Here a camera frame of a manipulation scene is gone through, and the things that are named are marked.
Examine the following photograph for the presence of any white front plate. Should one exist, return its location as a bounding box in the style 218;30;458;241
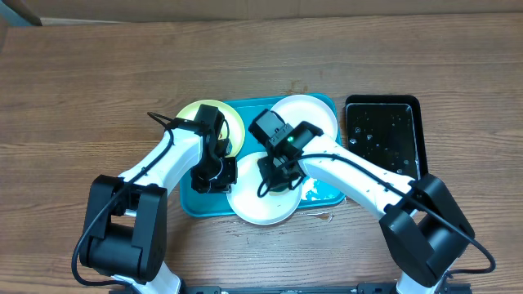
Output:
227;152;302;225

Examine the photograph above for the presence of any yellow plate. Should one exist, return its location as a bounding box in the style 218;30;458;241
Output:
177;100;245;157

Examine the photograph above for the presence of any yellow green sponge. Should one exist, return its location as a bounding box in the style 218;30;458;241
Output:
267;187;296;197

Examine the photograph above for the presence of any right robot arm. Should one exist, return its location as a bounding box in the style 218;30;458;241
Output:
248;119;475;293

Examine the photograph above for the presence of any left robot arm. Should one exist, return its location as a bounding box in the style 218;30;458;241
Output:
71;114;237;293

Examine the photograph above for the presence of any teal plastic tray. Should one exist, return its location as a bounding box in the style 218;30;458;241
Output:
178;96;345;217

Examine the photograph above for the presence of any black water tray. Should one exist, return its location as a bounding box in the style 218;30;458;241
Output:
344;95;428;180

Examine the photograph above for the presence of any white plate with sauce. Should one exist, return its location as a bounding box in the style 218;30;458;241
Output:
270;95;338;140

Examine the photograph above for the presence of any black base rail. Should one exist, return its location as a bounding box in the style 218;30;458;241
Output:
179;281;473;294

